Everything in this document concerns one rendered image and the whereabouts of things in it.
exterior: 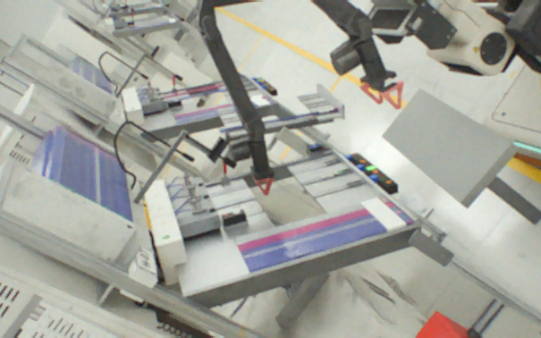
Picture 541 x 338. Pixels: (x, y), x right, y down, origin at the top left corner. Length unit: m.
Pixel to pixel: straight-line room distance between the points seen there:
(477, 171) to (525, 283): 0.64
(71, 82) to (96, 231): 1.46
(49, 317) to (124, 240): 0.27
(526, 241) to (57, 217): 1.73
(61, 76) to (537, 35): 2.05
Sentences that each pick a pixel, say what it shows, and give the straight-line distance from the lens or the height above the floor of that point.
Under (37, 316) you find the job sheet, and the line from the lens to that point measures 1.64.
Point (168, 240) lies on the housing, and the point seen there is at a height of 1.26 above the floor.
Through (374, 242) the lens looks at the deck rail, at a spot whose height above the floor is 0.82.
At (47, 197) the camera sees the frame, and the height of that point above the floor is 1.63.
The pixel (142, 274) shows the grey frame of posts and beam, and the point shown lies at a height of 1.35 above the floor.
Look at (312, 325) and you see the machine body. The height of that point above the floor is 0.62.
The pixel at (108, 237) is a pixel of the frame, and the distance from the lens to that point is 1.65.
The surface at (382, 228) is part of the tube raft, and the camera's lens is 1.78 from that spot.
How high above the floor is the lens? 1.87
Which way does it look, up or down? 25 degrees down
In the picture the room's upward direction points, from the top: 57 degrees counter-clockwise
